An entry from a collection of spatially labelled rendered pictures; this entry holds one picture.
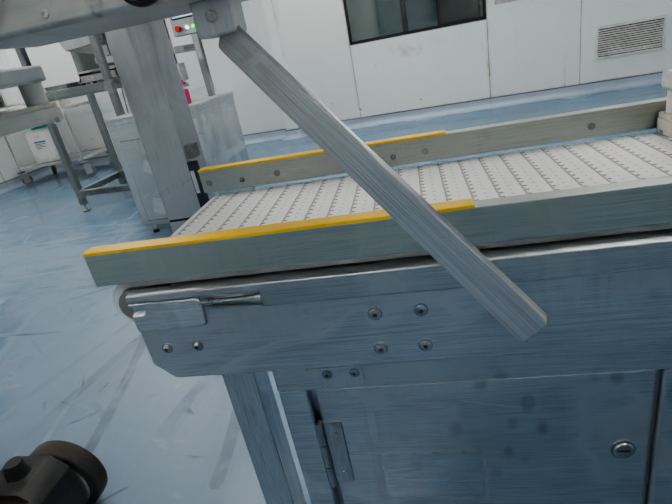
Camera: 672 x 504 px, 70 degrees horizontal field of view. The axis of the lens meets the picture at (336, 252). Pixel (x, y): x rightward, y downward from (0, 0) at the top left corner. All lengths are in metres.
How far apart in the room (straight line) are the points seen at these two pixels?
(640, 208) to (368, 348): 0.24
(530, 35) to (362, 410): 5.12
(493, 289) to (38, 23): 0.34
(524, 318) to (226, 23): 0.28
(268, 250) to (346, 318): 0.09
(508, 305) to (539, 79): 5.29
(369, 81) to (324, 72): 0.50
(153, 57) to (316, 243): 0.41
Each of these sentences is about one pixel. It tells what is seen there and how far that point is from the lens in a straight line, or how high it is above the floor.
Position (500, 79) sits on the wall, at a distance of 5.51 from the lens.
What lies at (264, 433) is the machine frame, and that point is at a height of 0.33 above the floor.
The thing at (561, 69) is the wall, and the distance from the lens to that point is 5.59.
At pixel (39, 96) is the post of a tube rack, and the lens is 0.75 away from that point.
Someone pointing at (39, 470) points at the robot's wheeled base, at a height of 0.21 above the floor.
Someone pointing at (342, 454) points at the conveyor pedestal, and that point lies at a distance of 0.61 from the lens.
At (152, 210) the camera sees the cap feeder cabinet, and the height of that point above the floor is 0.17.
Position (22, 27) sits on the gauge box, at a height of 1.01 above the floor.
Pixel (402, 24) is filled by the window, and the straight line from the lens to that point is 5.47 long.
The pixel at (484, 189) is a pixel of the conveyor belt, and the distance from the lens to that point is 0.53.
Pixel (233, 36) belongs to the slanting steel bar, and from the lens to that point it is 0.39.
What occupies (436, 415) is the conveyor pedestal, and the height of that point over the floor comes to 0.58.
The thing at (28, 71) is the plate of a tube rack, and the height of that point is 1.00.
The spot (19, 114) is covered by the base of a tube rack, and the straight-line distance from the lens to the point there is 0.71.
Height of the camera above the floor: 0.97
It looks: 24 degrees down
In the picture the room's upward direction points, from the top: 11 degrees counter-clockwise
